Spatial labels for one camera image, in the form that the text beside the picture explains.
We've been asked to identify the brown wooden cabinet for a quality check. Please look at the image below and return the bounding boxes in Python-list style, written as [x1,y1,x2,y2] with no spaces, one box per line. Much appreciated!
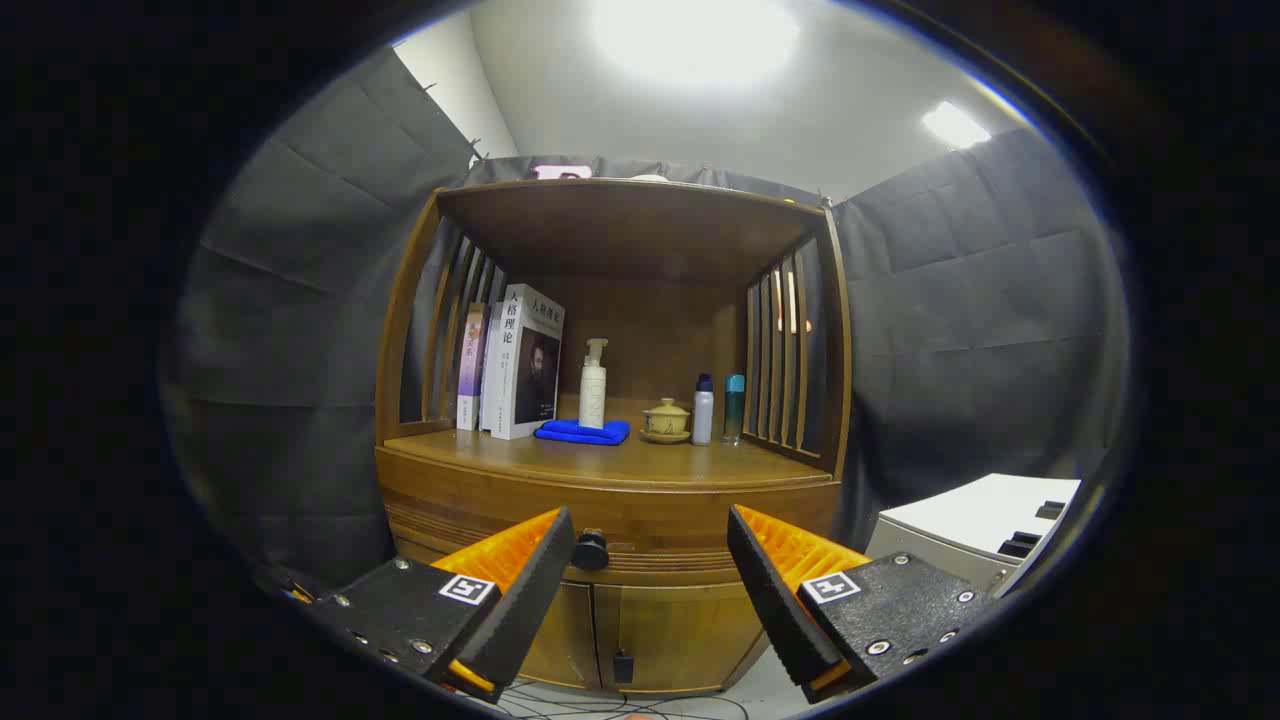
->
[373,177,854,698]

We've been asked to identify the wooden countertop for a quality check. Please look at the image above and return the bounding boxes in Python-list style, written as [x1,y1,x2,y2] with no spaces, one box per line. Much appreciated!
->
[380,398,839,491]

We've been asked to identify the blue folded cloth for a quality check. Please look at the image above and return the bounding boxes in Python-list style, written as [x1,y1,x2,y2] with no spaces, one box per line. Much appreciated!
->
[534,418,632,447]

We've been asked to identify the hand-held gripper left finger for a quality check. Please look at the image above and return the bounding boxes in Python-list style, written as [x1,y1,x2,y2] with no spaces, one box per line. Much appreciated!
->
[265,505,578,704]

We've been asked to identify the large white portrait book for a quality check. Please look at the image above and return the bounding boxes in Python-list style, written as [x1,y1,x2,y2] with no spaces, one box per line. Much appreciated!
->
[490,283,567,441]

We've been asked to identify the rectangular ceiling light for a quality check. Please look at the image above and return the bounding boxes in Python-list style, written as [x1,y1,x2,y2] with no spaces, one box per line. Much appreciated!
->
[922,100,991,149]

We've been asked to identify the wooden drawer with black knob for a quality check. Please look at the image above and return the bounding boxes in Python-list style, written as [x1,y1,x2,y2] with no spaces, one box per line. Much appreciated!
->
[376,452,843,589]

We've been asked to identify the thin white book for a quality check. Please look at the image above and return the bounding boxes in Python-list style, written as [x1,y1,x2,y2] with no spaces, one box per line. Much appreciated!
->
[479,300,506,433]

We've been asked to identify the white grey appliance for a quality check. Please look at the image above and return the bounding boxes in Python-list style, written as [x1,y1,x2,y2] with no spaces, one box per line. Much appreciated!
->
[865,473,1084,599]

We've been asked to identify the round ceiling light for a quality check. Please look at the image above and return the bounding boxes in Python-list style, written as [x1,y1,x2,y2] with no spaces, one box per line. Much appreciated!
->
[595,0,801,86]

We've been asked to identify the beige lidded teacup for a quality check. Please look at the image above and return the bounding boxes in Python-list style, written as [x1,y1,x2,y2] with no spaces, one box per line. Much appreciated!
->
[643,397,692,437]

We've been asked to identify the white pump bottle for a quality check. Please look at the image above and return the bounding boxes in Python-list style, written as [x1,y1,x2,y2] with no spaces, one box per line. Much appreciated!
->
[579,338,610,430]

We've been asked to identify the black floor cables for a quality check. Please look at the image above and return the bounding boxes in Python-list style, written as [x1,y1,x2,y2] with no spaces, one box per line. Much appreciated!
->
[495,680,751,720]

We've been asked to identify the thin purple book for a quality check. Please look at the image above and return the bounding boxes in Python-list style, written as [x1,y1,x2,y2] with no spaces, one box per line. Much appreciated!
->
[456,302,491,432]

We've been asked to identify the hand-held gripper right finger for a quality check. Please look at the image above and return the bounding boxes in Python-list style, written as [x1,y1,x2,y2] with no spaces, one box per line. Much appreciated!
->
[726,503,996,704]

